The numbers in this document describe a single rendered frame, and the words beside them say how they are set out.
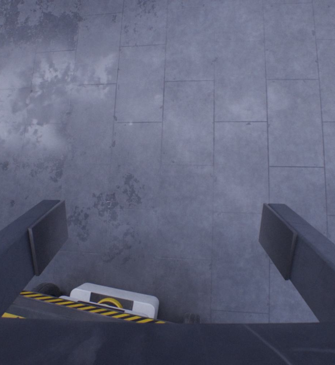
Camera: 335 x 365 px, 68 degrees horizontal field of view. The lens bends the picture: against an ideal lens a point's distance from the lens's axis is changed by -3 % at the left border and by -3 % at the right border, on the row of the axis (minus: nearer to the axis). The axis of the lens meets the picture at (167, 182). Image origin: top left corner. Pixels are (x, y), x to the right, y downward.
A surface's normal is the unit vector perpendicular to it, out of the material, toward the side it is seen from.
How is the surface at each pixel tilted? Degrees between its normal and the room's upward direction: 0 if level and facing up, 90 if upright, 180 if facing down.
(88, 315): 0
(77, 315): 0
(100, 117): 0
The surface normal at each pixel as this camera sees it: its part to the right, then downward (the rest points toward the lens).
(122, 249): -0.12, -0.14
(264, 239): -1.00, -0.02
